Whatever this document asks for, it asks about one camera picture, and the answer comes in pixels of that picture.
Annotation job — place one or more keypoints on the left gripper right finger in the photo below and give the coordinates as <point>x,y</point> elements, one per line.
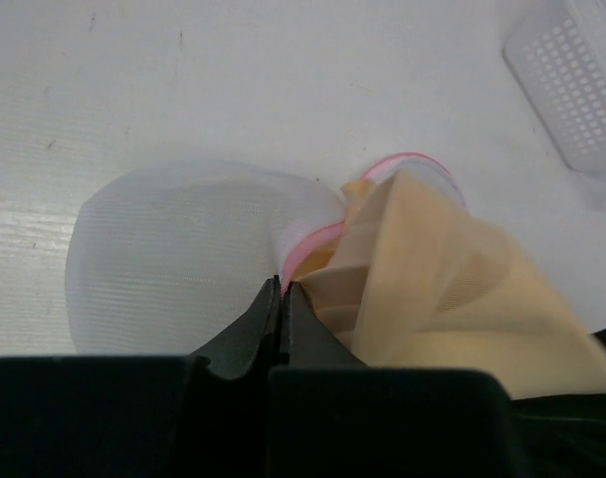
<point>305,342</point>

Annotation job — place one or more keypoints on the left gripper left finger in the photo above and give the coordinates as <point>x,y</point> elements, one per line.
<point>233,353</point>

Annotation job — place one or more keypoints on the beige bra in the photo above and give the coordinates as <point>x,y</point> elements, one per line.
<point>416,281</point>

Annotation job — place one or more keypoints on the white mesh laundry bag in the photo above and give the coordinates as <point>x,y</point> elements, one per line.
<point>166,257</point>

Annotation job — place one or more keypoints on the white plastic basket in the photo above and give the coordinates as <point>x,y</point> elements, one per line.
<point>557,53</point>

